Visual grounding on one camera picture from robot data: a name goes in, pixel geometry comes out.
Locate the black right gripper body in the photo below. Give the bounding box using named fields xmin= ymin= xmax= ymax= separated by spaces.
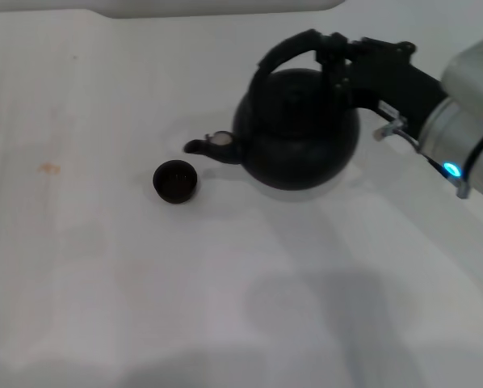
xmin=347 ymin=37 xmax=449 ymax=135

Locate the black round teapot with handle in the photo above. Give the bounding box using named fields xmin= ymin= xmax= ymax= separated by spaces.
xmin=183 ymin=28 xmax=362 ymax=192

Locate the small dark teacup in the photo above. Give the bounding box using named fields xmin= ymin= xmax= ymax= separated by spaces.
xmin=152 ymin=159 xmax=199 ymax=205

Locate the white rounded base panel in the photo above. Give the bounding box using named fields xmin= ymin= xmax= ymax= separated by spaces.
xmin=97 ymin=0 xmax=347 ymax=20

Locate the white tablecloth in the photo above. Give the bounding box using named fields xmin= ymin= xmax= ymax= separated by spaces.
xmin=0 ymin=7 xmax=483 ymax=388

